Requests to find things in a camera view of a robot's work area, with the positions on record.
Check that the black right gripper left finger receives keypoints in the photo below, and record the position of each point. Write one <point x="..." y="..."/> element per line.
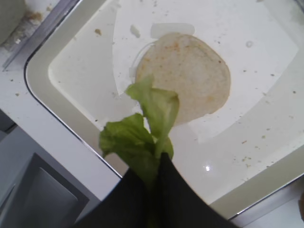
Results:
<point x="128" y="205"/>

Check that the silver metal tray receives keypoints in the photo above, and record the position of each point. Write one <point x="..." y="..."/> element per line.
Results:
<point x="82" y="71"/>

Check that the left clear long rail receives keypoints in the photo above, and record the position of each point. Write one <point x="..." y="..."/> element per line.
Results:
<point x="26" y="48"/>

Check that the green lettuce leaves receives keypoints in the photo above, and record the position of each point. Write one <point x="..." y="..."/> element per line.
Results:
<point x="140" y="139"/>

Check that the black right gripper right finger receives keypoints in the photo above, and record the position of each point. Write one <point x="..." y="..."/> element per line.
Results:
<point x="178" y="206"/>

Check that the bun half on tray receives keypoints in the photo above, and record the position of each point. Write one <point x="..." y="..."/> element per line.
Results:
<point x="188" y="66"/>

